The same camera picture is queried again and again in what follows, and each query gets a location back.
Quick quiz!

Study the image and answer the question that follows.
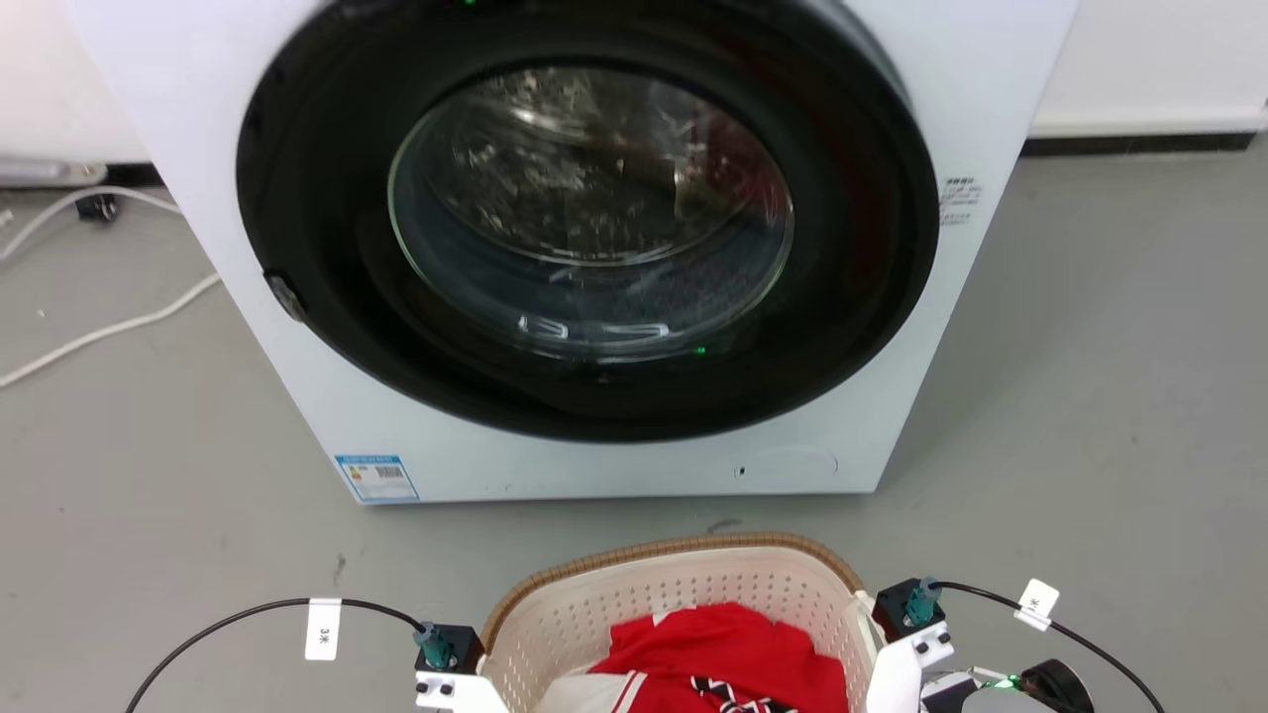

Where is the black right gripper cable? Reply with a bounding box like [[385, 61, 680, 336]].
[[929, 580, 1169, 713]]

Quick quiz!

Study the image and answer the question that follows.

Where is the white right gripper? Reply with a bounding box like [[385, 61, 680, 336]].
[[865, 622, 958, 713]]

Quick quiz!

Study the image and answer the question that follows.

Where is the white front-load washing machine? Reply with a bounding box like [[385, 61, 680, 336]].
[[64, 0, 1081, 506]]

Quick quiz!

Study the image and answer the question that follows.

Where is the black round washer door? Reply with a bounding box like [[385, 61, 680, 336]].
[[236, 0, 940, 444]]

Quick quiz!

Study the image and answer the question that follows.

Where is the blue energy label sticker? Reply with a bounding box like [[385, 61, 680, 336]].
[[335, 454, 420, 504]]

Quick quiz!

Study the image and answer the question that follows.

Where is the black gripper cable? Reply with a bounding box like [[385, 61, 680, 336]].
[[929, 580, 1169, 713], [124, 597, 428, 713]]

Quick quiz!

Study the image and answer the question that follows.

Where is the white cable tag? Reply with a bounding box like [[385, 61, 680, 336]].
[[304, 596, 343, 662], [1013, 578, 1061, 633]]

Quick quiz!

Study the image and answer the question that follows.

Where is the white garment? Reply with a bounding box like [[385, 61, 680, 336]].
[[535, 668, 647, 713]]

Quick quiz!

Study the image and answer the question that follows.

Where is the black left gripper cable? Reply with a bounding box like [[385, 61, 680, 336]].
[[124, 597, 428, 713]]

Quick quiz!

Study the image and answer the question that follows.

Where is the white floor cable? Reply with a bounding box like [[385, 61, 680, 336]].
[[0, 185, 185, 261], [0, 272, 222, 389]]

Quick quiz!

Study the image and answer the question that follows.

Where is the small printed text sticker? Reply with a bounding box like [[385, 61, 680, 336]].
[[938, 175, 978, 228]]

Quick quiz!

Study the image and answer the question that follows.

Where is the cream plastic laundry basket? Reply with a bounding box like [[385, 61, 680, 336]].
[[478, 532, 879, 713]]

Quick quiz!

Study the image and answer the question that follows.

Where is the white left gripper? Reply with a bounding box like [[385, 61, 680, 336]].
[[414, 669, 512, 713]]

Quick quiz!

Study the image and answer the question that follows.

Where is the red garment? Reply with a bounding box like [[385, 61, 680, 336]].
[[588, 601, 852, 713]]

